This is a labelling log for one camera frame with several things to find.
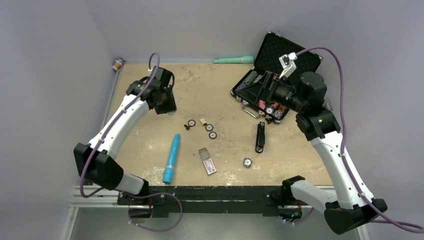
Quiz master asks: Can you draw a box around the small patterned object right edge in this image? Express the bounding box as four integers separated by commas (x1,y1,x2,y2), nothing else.
322,98,333,111

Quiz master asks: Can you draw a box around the blue cylindrical tool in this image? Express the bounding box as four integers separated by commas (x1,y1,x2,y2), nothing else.
162,133,181,185

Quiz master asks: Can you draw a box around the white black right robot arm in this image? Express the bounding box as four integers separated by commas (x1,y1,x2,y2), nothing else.
233,71,388,235

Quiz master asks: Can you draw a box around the teal poker chip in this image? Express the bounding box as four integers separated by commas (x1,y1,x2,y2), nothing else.
205,124,214,132

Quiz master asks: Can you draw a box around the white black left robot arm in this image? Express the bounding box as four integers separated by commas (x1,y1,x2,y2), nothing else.
73,66,177,205

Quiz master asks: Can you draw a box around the brown poker chip upper left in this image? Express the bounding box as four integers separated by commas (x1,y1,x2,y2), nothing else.
187,119,196,127

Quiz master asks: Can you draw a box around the mint green microphone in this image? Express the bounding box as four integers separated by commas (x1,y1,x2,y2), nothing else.
213,56,255,64

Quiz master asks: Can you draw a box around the small beige block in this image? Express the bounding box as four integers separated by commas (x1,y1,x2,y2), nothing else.
200,118,207,126

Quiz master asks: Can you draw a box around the small colourful toy figure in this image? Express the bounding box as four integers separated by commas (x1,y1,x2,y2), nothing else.
112,57,126,71

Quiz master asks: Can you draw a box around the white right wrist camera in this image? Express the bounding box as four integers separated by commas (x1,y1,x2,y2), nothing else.
279,52,298,79

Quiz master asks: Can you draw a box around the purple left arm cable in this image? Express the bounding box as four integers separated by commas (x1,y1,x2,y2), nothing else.
79,52,184,233

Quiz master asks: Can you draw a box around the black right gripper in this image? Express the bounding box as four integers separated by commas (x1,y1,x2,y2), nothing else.
237,70,307,113

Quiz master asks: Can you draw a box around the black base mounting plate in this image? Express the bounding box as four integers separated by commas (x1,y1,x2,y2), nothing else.
116,185,304,220

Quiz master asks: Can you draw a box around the staples cardboard box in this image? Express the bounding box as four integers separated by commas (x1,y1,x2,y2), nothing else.
198,147,217,175

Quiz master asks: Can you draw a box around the black poker chip case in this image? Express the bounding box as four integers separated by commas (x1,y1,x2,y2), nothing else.
230,31,327,124

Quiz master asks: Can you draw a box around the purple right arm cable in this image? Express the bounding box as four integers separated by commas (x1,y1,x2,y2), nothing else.
281,46,424,235

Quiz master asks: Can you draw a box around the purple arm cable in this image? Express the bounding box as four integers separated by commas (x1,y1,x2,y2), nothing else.
79,52,184,233
281,46,424,235

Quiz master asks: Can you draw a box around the aluminium frame rail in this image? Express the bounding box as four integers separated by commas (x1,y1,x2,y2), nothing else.
59,64,370,240

